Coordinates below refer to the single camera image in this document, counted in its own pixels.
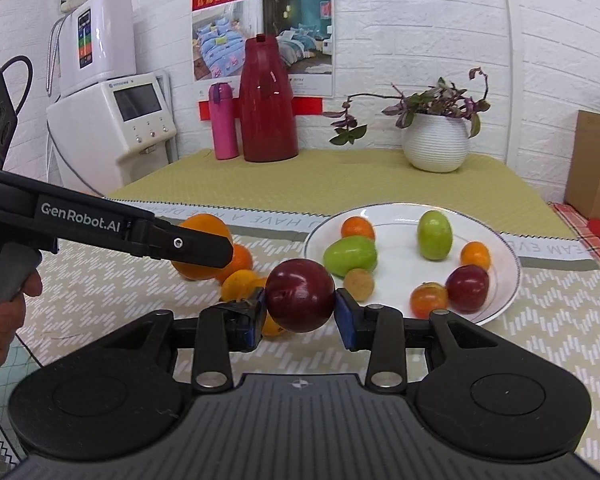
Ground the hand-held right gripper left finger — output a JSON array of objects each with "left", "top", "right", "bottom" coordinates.
[{"left": 102, "top": 287, "right": 268, "bottom": 393}]

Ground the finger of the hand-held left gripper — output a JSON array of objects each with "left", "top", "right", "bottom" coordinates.
[{"left": 130, "top": 217, "right": 234, "bottom": 269}]

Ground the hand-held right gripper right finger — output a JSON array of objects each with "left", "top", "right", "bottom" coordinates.
[{"left": 334, "top": 291, "right": 503, "bottom": 393}]

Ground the large orange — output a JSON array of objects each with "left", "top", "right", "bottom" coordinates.
[{"left": 171, "top": 213, "right": 233, "bottom": 281}]

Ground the small yellow orange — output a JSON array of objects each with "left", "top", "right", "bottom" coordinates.
[{"left": 221, "top": 270, "right": 261, "bottom": 303}]

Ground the brown kiwi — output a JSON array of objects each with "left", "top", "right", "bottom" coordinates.
[{"left": 343, "top": 268, "right": 375, "bottom": 301}]

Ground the dark red plum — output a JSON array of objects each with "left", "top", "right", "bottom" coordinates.
[
  {"left": 265, "top": 258, "right": 337, "bottom": 333},
  {"left": 446, "top": 264, "right": 490, "bottom": 314}
]

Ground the large green mango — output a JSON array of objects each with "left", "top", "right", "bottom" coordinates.
[{"left": 323, "top": 236, "right": 378, "bottom": 278}]

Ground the white plate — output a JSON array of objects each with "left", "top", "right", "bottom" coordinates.
[{"left": 303, "top": 203, "right": 522, "bottom": 326}]

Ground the red orange persimmon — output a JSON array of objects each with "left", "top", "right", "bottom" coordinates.
[{"left": 410, "top": 282, "right": 449, "bottom": 319}]

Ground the small tangerine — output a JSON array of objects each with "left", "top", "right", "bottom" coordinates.
[
  {"left": 341, "top": 216, "right": 376, "bottom": 241},
  {"left": 460, "top": 241, "right": 491, "bottom": 271}
]

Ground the small green mango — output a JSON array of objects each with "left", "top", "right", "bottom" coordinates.
[{"left": 417, "top": 210, "right": 453, "bottom": 261}]

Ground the person's left hand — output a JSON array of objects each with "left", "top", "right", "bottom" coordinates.
[{"left": 0, "top": 272, "right": 42, "bottom": 368}]

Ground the white water dispenser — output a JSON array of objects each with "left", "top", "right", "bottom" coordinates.
[{"left": 46, "top": 72, "right": 178, "bottom": 196}]

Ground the chevron patterned tablecloth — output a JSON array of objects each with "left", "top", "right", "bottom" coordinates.
[{"left": 10, "top": 147, "right": 600, "bottom": 471}]

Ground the pink bottle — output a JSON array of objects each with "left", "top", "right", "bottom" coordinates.
[{"left": 208, "top": 81, "right": 240, "bottom": 160}]

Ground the red thermos jug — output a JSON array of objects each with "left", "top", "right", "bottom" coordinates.
[{"left": 238, "top": 33, "right": 300, "bottom": 163}]

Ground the teal grid mat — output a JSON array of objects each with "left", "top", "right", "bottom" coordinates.
[{"left": 0, "top": 332, "right": 46, "bottom": 461}]

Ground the potted plant in white pot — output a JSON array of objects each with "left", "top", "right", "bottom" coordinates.
[{"left": 322, "top": 66, "right": 491, "bottom": 173}]

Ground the red plaid cloth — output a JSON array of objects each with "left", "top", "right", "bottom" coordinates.
[{"left": 550, "top": 202, "right": 600, "bottom": 281}]

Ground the cardboard box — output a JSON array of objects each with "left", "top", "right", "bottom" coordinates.
[{"left": 565, "top": 110, "right": 600, "bottom": 221}]

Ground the black cable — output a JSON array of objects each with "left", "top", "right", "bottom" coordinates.
[{"left": 0, "top": 56, "right": 35, "bottom": 111}]

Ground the grey hose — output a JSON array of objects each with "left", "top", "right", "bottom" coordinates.
[{"left": 46, "top": 15, "right": 67, "bottom": 96}]

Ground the white wall water purifier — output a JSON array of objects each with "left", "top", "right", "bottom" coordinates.
[{"left": 60, "top": 0, "right": 137, "bottom": 96}]

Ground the wall poster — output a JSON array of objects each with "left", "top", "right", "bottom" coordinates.
[{"left": 192, "top": 0, "right": 334, "bottom": 121}]

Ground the white wall pipe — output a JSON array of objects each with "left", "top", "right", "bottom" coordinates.
[{"left": 497, "top": 0, "right": 518, "bottom": 166}]

